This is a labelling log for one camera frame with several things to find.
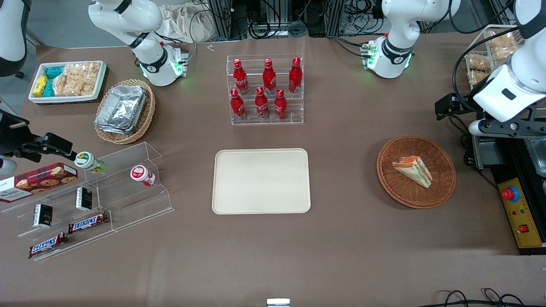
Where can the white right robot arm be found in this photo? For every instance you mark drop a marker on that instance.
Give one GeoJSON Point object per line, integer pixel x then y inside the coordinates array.
{"type": "Point", "coordinates": [140, 21]}

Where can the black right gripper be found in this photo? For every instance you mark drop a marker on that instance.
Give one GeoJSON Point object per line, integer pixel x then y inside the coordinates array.
{"type": "Point", "coordinates": [13, 138]}

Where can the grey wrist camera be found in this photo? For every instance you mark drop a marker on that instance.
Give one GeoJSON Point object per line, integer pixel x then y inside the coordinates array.
{"type": "Point", "coordinates": [6, 166]}
{"type": "Point", "coordinates": [503, 128]}

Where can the aluminium frame rack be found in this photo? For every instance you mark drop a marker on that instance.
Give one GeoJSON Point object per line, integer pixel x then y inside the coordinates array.
{"type": "Point", "coordinates": [239, 13]}

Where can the yellow control panel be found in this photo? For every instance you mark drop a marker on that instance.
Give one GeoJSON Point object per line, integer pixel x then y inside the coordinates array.
{"type": "Point", "coordinates": [522, 221]}

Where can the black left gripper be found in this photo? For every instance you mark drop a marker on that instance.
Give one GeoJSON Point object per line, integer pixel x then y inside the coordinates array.
{"type": "Point", "coordinates": [465, 105]}

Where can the steel appliance pan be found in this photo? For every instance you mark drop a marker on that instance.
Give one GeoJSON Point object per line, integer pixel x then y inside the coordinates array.
{"type": "Point", "coordinates": [538, 155]}

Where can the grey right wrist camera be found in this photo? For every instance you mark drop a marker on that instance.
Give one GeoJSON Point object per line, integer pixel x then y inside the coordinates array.
{"type": "Point", "coordinates": [6, 166]}

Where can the red cola bottle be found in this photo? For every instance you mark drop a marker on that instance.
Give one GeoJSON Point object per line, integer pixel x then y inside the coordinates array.
{"type": "Point", "coordinates": [295, 76]}
{"type": "Point", "coordinates": [237, 104]}
{"type": "Point", "coordinates": [268, 76]}
{"type": "Point", "coordinates": [261, 103]}
{"type": "Point", "coordinates": [280, 105]}
{"type": "Point", "coordinates": [240, 76]}

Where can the oval light wicker basket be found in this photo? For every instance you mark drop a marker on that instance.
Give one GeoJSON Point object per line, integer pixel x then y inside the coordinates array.
{"type": "Point", "coordinates": [147, 115]}

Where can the bagged pastry snack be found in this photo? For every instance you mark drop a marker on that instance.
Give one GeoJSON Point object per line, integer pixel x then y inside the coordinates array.
{"type": "Point", "coordinates": [501, 39]}
{"type": "Point", "coordinates": [477, 77]}
{"type": "Point", "coordinates": [503, 53]}
{"type": "Point", "coordinates": [478, 62]}

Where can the triangle sandwich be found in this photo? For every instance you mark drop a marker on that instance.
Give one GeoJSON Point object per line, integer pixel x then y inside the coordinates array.
{"type": "Point", "coordinates": [413, 170]}

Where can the clear acrylic bottle rack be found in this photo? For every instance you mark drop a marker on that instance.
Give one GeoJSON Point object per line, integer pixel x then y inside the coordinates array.
{"type": "Point", "coordinates": [294, 108]}

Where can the round brown wicker basket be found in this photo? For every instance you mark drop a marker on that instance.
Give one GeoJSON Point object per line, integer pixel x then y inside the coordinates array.
{"type": "Point", "coordinates": [439, 187]}

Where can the red emergency stop button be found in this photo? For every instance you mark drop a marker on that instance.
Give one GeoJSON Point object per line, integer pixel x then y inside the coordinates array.
{"type": "Point", "coordinates": [509, 194]}

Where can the teal snack pack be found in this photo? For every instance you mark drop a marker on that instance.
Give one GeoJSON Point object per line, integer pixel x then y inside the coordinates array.
{"type": "Point", "coordinates": [49, 88]}
{"type": "Point", "coordinates": [54, 71]}

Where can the green lid yogurt bottle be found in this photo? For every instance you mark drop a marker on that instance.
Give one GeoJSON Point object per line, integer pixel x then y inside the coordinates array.
{"type": "Point", "coordinates": [87, 161]}

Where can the stack of foil trays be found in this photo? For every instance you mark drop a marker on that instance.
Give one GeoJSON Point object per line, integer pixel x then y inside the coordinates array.
{"type": "Point", "coordinates": [121, 108]}

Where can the yellow snack box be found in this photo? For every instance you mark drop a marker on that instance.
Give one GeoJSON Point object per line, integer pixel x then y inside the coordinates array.
{"type": "Point", "coordinates": [40, 85]}

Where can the clear bag of rice crackers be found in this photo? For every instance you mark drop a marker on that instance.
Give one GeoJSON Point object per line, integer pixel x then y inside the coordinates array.
{"type": "Point", "coordinates": [88, 76]}
{"type": "Point", "coordinates": [66, 83]}

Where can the beige plastic tray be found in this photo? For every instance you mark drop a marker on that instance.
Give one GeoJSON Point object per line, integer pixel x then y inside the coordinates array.
{"type": "Point", "coordinates": [261, 181]}

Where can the red lid yogurt bottle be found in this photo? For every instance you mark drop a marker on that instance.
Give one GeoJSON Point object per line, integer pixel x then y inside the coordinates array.
{"type": "Point", "coordinates": [140, 175]}

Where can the black countertop appliance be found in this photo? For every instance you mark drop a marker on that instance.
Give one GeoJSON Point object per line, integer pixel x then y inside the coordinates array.
{"type": "Point", "coordinates": [507, 166]}

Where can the clear acrylic stepped shelf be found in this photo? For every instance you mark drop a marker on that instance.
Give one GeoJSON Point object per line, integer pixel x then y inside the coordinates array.
{"type": "Point", "coordinates": [128, 200]}

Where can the Snickers chocolate bar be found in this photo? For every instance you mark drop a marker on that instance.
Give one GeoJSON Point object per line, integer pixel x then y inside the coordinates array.
{"type": "Point", "coordinates": [87, 222]}
{"type": "Point", "coordinates": [47, 245]}

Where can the white rectangular snack bin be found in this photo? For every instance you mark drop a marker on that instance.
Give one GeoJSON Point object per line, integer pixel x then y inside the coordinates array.
{"type": "Point", "coordinates": [99, 85]}

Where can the red tartan cookie box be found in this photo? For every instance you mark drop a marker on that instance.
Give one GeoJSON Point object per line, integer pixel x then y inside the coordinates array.
{"type": "Point", "coordinates": [38, 181]}

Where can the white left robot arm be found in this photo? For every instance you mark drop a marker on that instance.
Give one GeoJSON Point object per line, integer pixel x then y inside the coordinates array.
{"type": "Point", "coordinates": [394, 25]}

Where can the small black box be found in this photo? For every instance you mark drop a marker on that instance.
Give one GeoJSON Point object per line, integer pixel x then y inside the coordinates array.
{"type": "Point", "coordinates": [84, 199]}
{"type": "Point", "coordinates": [42, 215]}

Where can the beige cloth bag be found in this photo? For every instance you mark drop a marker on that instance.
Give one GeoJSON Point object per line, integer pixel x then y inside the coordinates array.
{"type": "Point", "coordinates": [187, 23]}

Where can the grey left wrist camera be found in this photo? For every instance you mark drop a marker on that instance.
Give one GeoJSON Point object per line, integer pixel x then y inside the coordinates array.
{"type": "Point", "coordinates": [503, 128]}

